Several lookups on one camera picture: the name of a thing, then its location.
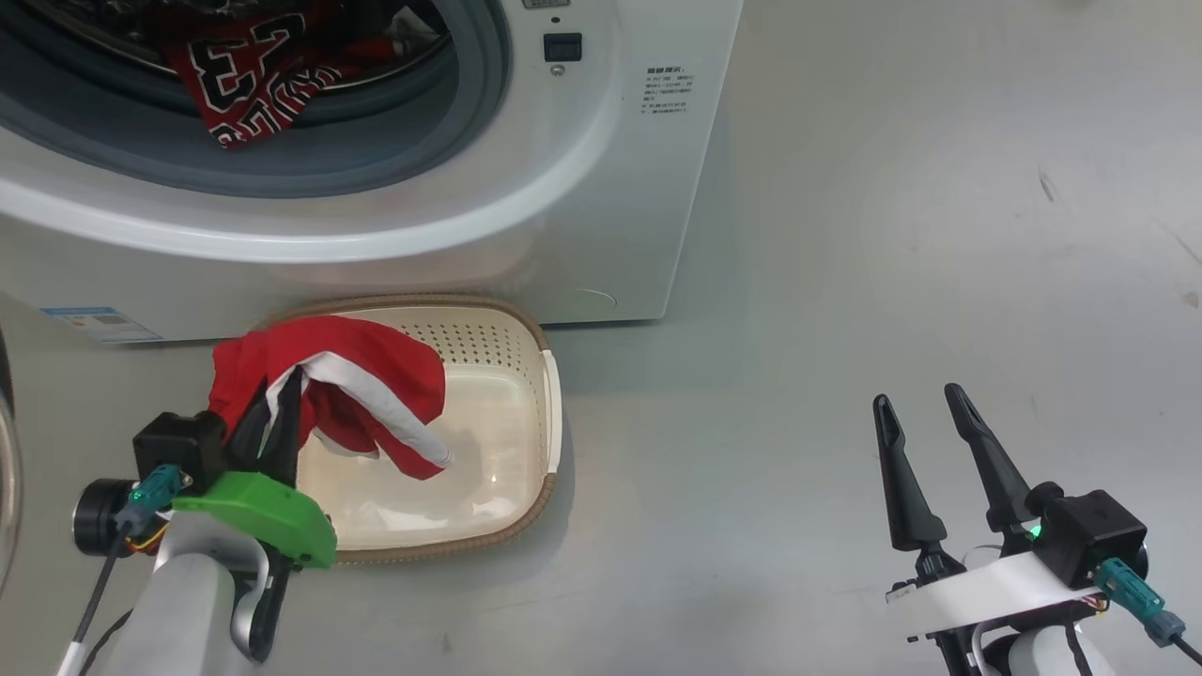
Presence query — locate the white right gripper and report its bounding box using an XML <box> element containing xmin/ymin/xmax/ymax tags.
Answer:
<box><xmin>871</xmin><ymin>383</ymin><xmax>1109</xmax><ymax>645</ymax></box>

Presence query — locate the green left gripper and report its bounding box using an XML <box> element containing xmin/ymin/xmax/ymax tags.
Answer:
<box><xmin>172</xmin><ymin>366</ymin><xmax>337</xmax><ymax>571</ymax></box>

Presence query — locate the red and white garment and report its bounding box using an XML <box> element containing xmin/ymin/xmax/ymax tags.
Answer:
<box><xmin>208</xmin><ymin>315</ymin><xmax>455</xmax><ymax>482</ymax></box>

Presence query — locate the black-rimmed glass washer door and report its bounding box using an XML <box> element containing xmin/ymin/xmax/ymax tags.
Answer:
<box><xmin>0</xmin><ymin>324</ymin><xmax>24</xmax><ymax>597</ymax></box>

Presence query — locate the red garment with black print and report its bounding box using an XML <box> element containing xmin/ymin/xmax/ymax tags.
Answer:
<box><xmin>155</xmin><ymin>0</ymin><xmax>442</xmax><ymax>151</ymax></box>

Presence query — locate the cream perforated laundry basket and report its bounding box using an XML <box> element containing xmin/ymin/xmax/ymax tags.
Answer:
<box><xmin>268</xmin><ymin>294</ymin><xmax>564</xmax><ymax>565</ymax></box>

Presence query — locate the white front-load washing machine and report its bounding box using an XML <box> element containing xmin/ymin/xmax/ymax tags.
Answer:
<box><xmin>0</xmin><ymin>0</ymin><xmax>745</xmax><ymax>345</ymax></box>

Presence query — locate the left camera cable teal plug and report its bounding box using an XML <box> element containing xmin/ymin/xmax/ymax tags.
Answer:
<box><xmin>54</xmin><ymin>464</ymin><xmax>185</xmax><ymax>676</ymax></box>

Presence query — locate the camera cable teal plug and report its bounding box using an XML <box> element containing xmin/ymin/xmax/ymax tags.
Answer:
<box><xmin>1094</xmin><ymin>557</ymin><xmax>1202</xmax><ymax>669</ymax></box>
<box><xmin>54</xmin><ymin>464</ymin><xmax>185</xmax><ymax>676</ymax></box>

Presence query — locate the right camera cable teal plug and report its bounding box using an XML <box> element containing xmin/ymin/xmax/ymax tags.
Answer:
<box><xmin>1094</xmin><ymin>557</ymin><xmax>1202</xmax><ymax>669</ymax></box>

